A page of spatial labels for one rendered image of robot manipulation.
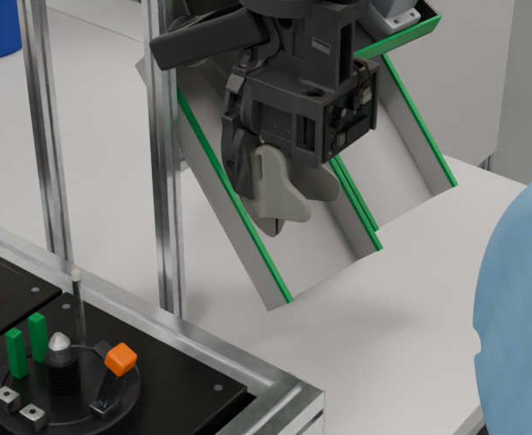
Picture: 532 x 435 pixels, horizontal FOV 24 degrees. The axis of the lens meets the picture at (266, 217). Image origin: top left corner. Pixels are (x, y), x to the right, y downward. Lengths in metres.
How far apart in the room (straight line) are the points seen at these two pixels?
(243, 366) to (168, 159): 0.21
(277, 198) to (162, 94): 0.31
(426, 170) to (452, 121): 1.42
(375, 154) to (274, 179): 0.51
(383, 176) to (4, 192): 0.55
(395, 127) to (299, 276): 0.24
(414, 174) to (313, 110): 0.60
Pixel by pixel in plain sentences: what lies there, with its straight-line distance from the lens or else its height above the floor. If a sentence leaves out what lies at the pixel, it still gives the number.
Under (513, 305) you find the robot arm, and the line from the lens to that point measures 0.40.
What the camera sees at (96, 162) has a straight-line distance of 1.73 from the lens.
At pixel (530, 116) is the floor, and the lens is 3.62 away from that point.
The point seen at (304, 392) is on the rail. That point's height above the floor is 0.96.
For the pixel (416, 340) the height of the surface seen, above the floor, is 0.86.
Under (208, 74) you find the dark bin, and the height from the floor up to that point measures 1.22.
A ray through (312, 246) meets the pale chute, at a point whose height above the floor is 1.02.
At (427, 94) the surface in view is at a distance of 2.68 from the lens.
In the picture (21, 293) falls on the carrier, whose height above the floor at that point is 0.97.
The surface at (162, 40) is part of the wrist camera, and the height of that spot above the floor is 1.37.
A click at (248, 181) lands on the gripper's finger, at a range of 0.90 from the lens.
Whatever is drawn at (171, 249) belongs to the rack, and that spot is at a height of 1.02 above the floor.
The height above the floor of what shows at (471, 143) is 0.25.
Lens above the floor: 1.77
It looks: 35 degrees down
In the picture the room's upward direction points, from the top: straight up
